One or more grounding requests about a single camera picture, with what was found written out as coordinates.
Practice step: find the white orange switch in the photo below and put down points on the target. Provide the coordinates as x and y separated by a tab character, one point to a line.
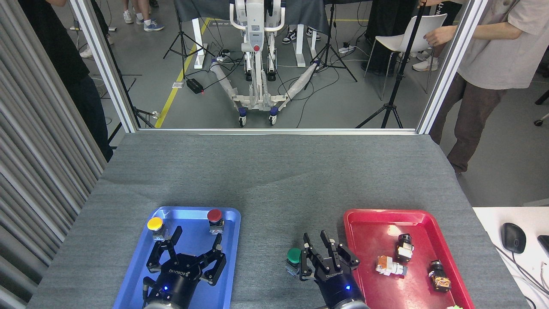
388	266

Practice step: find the white plastic chair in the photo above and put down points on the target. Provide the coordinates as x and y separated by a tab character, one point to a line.
392	43

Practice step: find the silver aluminium rail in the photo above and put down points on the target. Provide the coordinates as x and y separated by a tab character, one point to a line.
279	131

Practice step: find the white table leg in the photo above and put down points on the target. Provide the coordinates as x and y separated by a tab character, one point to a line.
300	47
198	43

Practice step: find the white side desk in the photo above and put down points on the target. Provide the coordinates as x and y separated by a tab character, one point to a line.
493	219

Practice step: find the silver aluminium post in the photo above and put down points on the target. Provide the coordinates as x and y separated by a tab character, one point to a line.
450	64
107	64

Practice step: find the yellow push button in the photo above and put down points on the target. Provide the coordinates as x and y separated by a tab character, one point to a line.
155	223

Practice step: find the person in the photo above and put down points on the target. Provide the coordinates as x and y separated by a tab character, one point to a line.
150	23
290	36
64	51
497	56
128	16

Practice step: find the green push button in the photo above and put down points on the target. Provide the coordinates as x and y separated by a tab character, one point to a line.
294	254

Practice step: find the black chair base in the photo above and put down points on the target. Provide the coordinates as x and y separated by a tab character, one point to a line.
541	98

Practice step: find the black switch with orange base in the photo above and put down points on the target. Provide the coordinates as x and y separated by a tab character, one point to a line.
439	277

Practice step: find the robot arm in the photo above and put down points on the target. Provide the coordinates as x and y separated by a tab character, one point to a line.
165	306
349	306

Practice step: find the black keyboard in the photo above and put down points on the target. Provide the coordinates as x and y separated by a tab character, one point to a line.
544	245

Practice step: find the red push button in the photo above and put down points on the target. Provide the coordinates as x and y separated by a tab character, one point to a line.
214	214

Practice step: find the blue plastic tray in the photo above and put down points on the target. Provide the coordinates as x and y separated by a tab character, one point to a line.
193	223

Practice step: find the white wheeled stand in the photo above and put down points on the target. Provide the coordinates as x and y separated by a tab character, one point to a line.
255	43

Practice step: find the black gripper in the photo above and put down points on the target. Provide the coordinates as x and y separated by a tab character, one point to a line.
178	279
339	287

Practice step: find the red plastic tray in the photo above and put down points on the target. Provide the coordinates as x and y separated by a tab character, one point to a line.
373	240

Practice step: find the black power box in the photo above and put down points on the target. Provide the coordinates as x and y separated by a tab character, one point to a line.
194	86

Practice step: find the grey felt table cover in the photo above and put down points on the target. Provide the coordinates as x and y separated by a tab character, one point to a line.
283	180

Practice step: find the black computer mouse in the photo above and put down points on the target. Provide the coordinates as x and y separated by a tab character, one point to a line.
513	238

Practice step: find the black office chair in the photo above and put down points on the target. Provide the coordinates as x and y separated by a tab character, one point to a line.
541	64

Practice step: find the black tripod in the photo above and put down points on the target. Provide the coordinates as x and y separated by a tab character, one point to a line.
329	51
143	113
393	103
183	43

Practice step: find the grey corrugated panel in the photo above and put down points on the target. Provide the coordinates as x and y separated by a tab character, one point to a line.
34	150

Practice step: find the white power strip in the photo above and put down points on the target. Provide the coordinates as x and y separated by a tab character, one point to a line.
224	56
346	49

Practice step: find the person's hand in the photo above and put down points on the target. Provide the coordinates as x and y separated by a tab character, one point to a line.
439	35

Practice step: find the black selector switch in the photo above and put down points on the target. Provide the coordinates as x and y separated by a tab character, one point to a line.
404	249

